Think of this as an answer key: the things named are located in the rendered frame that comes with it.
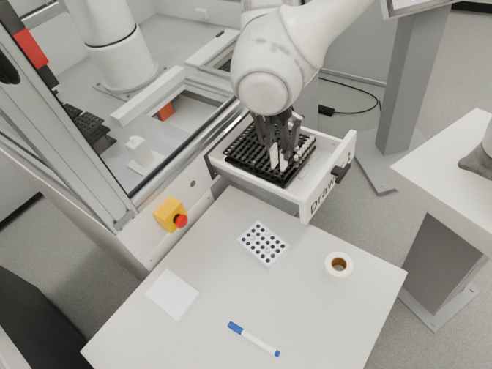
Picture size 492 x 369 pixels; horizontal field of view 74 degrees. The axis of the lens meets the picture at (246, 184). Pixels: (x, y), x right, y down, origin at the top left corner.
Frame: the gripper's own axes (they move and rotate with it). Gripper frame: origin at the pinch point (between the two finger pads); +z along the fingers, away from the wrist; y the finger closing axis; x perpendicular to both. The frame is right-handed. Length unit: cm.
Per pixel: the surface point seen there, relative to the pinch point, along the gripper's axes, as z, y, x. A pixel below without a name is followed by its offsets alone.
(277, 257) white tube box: 19.0, -6.8, 16.5
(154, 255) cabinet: 22.6, 26.7, 29.9
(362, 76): 77, 24, -186
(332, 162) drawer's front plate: 3.8, -11.8, -7.6
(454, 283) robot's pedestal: 61, -55, -23
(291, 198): 9.0, -5.4, 4.4
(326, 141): 8.0, -5.6, -19.8
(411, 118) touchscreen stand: 58, -22, -114
